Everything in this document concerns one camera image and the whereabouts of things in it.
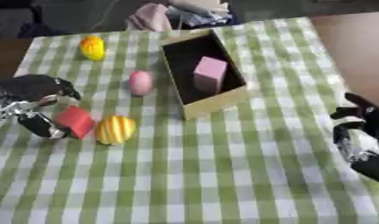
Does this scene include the red block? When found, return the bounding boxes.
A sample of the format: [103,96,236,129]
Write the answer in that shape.
[53,105,99,141]

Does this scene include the pile of clothes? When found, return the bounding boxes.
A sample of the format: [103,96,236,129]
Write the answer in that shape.
[124,0,235,32]

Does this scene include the yellow orange toy fruit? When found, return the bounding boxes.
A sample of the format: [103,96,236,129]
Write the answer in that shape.
[77,35,107,62]

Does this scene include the yellow ridged toy fruit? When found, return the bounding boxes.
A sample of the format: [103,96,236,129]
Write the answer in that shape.
[94,115,139,146]

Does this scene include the pink egg-shaped toy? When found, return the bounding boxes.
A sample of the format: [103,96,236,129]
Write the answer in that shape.
[126,70,156,97]

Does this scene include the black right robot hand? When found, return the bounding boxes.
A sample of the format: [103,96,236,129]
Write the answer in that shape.
[328,92,379,141]

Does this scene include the pink rectangular block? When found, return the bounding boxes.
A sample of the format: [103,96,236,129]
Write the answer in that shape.
[192,56,231,95]

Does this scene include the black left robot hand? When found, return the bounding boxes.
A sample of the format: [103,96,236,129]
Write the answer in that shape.
[0,73,84,140]

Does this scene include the tan cardboard box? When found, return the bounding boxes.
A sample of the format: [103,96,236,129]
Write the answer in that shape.
[158,28,250,121]

